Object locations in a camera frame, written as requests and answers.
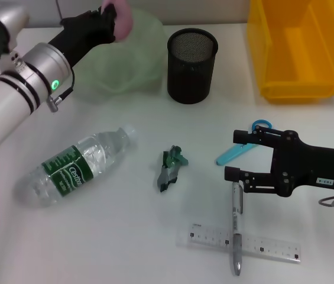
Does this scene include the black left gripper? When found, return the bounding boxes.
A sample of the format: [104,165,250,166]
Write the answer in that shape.
[48,5,119,70]

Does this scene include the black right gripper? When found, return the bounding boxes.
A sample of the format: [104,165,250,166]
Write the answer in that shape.
[224,125,334,198]

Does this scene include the pink toy peach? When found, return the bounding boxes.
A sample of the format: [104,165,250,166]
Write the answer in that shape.
[101,0,134,41]

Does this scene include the green plastic wrapper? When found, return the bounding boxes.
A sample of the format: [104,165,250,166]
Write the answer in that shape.
[155,144,190,195]

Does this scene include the clear green-label water bottle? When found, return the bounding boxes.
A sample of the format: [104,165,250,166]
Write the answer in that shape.
[13,124,140,208]

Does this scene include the blue scissors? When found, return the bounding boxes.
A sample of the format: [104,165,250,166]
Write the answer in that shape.
[215,118,274,166]

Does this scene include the translucent green fruit bowl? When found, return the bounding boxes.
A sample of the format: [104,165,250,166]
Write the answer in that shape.
[66,7,165,104]

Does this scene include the silver pen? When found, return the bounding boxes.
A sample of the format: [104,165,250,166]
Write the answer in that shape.
[228,180,244,276]

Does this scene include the black mesh pen holder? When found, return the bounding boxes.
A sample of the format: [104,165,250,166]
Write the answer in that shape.
[166,28,219,104]

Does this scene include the transparent plastic ruler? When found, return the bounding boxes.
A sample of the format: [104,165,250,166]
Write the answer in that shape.
[177,223,302,263]

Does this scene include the yellow plastic bin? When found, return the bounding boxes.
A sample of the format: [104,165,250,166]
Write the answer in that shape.
[246,0,334,104]

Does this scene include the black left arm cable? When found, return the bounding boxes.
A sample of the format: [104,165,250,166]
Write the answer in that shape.
[47,66,76,114]

